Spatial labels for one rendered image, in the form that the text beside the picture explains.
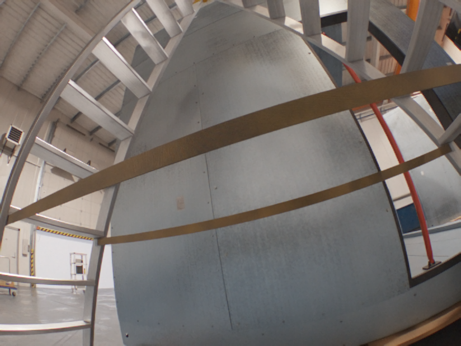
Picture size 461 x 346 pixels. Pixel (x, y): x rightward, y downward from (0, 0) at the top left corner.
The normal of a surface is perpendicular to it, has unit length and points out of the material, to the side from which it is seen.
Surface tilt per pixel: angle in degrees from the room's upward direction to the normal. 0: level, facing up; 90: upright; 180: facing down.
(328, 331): 90
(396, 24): 90
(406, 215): 107
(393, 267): 90
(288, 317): 90
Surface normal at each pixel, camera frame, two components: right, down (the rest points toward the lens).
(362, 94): -0.32, -0.35
